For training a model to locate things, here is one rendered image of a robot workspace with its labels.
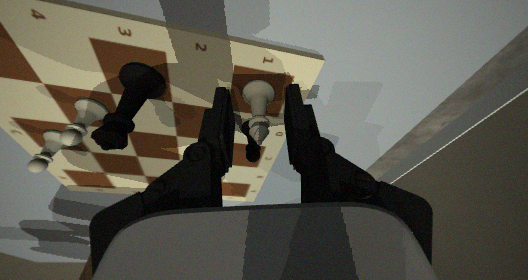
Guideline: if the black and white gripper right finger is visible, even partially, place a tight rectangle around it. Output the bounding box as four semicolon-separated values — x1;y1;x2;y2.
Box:
284;84;433;265

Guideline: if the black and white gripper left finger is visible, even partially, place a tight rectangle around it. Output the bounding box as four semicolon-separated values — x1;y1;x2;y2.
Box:
89;87;235;276

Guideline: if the wooden chessboard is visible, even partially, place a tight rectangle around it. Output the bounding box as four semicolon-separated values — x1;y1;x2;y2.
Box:
0;0;325;202

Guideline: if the white pawn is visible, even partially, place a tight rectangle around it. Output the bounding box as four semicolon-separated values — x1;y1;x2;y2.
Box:
60;98;109;146
27;130;68;173

